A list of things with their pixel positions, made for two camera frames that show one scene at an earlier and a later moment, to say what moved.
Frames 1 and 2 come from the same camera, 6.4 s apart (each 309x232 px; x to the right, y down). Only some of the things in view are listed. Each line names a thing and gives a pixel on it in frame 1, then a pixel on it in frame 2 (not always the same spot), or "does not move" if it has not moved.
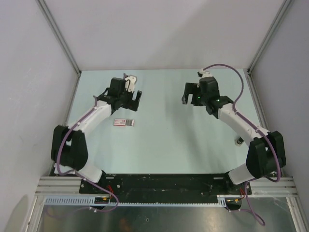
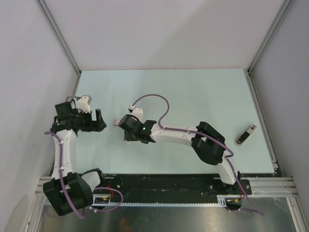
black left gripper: x=132 y=104 -> x=96 y=125
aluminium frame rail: x=71 y=185 does not move
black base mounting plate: x=164 y=188 does not move
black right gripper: x=190 y=88 -> x=128 y=137
